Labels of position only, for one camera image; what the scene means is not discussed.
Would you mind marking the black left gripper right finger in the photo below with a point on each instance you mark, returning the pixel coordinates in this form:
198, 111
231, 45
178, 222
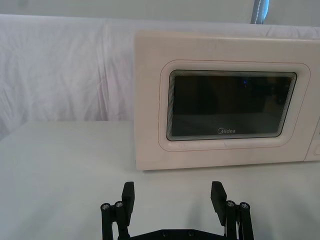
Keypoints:
219, 200

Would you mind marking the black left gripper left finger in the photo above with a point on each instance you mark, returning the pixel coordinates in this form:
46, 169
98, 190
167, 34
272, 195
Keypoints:
126, 200

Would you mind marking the white table cloth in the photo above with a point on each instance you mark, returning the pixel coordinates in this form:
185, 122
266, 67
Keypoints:
62, 175

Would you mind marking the cream microwave oven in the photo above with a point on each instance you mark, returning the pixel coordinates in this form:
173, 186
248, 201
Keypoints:
150, 100

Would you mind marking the white curtain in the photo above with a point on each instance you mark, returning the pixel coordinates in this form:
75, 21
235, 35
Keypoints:
62, 75

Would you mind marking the grey striped post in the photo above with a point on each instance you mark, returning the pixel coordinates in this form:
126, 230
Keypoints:
260, 11

